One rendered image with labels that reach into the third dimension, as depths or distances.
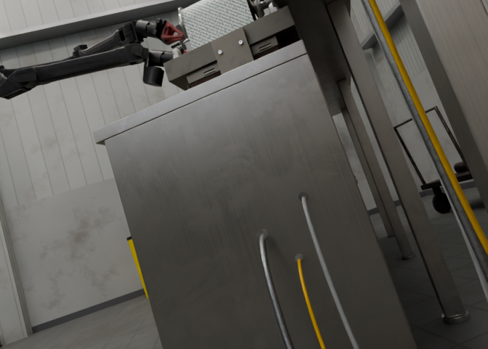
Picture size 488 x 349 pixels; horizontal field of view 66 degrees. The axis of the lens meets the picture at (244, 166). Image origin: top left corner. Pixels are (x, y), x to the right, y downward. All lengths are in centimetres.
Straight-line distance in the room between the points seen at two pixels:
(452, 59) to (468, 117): 6
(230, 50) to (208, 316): 73
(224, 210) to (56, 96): 507
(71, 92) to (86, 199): 152
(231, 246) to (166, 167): 28
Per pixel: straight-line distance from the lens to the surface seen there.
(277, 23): 112
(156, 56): 143
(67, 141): 569
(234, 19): 138
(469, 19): 49
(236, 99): 102
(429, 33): 48
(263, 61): 103
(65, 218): 552
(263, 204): 98
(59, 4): 653
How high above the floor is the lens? 51
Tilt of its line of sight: 8 degrees up
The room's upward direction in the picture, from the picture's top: 18 degrees counter-clockwise
